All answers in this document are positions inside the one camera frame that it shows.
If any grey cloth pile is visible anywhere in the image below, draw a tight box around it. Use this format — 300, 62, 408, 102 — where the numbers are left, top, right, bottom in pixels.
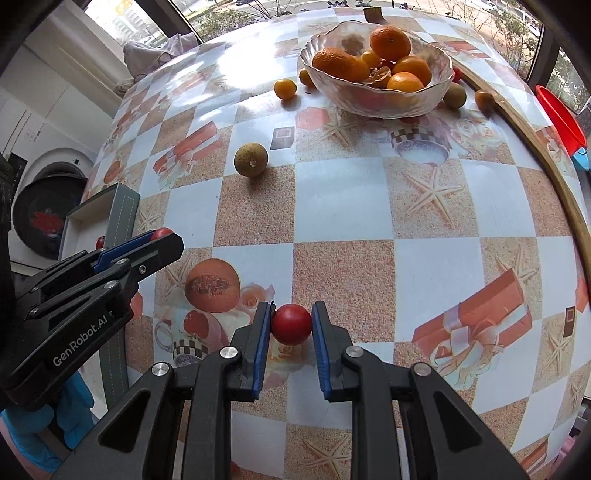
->
122, 32, 201, 84

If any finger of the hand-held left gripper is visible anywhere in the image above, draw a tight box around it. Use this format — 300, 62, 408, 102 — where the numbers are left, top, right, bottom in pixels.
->
25, 233, 184, 324
18, 231, 158, 296

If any long wooden board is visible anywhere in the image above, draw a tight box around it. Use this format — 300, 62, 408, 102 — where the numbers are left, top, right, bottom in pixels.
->
455, 51, 591, 273

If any grey box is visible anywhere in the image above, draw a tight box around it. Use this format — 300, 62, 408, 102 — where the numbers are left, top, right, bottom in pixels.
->
58, 182, 141, 398

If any green tomato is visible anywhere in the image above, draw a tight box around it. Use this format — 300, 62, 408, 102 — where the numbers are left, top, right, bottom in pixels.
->
443, 83, 468, 110
234, 142, 269, 178

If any red tomato with stem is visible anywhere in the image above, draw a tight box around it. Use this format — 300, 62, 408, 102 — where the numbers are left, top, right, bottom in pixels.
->
271, 303, 313, 345

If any clear glass bowl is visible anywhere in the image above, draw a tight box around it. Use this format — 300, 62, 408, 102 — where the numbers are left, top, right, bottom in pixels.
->
299, 21, 455, 120

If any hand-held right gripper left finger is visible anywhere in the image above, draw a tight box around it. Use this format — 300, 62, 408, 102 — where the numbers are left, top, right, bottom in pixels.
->
53, 302, 273, 480

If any red plastic bucket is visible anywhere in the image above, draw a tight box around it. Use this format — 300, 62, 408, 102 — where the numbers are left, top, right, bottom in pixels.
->
536, 84, 588, 151

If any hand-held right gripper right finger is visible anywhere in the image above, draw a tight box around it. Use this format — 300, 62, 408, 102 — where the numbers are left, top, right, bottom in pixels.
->
311, 301, 532, 480

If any person's left hand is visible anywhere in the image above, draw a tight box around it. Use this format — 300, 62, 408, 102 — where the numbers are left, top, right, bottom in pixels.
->
0, 371, 95, 474

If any white washing machine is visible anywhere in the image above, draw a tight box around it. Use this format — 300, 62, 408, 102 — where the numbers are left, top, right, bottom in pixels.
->
9, 150, 100, 264

